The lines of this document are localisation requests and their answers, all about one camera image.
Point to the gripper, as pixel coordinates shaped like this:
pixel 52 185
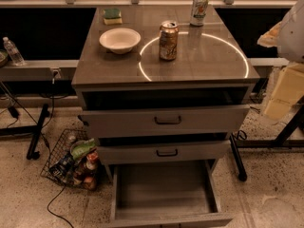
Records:
pixel 293 35

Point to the grey bottom drawer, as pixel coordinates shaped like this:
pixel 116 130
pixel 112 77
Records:
pixel 177 194

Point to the grey drawer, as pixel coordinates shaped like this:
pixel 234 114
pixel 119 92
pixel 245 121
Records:
pixel 177 194
pixel 164 121
pixel 167 152

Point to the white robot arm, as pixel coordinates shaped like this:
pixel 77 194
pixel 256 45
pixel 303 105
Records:
pixel 288 37

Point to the grey top drawer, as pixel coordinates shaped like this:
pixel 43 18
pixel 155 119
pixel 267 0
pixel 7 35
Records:
pixel 164 121

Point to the grey middle drawer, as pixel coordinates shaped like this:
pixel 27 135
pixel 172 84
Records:
pixel 167 152

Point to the grey drawer cabinet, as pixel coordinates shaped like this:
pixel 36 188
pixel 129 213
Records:
pixel 210 70

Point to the black right table leg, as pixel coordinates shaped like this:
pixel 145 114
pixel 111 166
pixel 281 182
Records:
pixel 242 175

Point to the black table leg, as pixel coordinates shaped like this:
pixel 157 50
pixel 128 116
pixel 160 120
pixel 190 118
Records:
pixel 33 154
pixel 242 175

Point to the white green soda can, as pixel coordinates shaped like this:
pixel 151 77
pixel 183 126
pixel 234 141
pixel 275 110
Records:
pixel 198 12

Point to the gold soda can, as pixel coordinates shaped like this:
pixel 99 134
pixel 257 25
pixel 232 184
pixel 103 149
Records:
pixel 168 40

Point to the white bowl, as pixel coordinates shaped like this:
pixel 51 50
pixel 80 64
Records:
pixel 120 40

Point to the green yellow sponge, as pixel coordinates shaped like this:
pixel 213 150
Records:
pixel 112 16

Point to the red snack bottle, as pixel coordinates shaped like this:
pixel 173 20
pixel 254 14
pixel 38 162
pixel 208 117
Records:
pixel 85 172

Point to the green chip bag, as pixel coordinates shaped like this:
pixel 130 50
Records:
pixel 82 148

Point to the dark blue snack bag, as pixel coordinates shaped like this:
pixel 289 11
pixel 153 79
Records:
pixel 61 169

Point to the black left table leg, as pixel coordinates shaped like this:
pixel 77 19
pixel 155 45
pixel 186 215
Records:
pixel 33 154

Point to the clear plastic water bottle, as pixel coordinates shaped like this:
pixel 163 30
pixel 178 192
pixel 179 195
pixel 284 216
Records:
pixel 13 52

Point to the black wire basket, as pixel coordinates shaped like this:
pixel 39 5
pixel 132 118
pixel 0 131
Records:
pixel 62 147

